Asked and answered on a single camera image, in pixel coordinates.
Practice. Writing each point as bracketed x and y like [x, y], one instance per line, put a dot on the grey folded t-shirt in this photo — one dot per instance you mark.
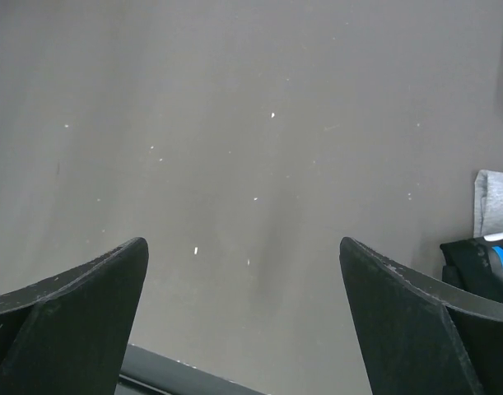
[488, 203]

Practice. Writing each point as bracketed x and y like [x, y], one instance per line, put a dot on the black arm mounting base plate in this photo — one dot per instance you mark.
[145, 372]

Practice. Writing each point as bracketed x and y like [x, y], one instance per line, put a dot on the black t-shirt with blue print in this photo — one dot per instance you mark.
[475, 265]

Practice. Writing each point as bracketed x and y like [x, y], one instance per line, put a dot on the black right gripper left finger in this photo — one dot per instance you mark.
[68, 334]

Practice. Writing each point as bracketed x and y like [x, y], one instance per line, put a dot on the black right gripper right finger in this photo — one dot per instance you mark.
[419, 335]

